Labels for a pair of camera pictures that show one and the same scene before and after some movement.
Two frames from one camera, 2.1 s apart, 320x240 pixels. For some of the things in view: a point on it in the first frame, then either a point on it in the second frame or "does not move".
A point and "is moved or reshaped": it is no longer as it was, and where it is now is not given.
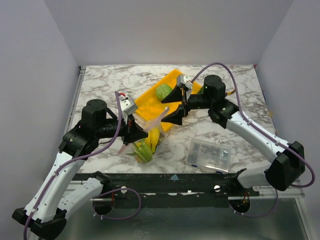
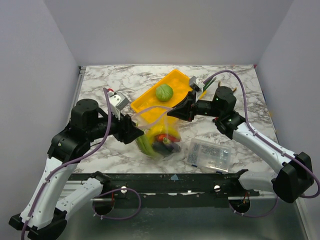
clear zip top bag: x=144 y=150 is moved or reshaped
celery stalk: x=142 y=151 is moved or reshaped
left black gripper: x=132 y=131 does not move
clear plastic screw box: x=213 y=156 does not move
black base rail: x=180 y=186 does not move
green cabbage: x=162 y=90 does not move
